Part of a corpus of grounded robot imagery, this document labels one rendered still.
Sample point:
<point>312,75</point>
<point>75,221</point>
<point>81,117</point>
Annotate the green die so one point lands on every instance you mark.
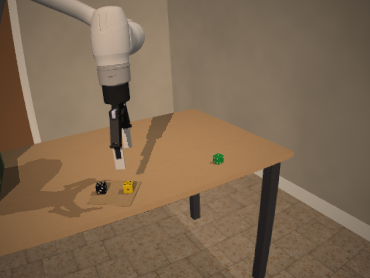
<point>218,158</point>

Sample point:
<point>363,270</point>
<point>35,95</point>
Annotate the yellow die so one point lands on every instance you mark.
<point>128,186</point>

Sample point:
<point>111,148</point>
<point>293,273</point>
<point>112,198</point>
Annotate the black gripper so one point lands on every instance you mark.
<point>116,96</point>

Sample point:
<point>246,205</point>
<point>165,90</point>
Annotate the black die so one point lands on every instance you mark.
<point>101,187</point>

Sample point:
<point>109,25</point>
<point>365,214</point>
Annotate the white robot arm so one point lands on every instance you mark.
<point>112,39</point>

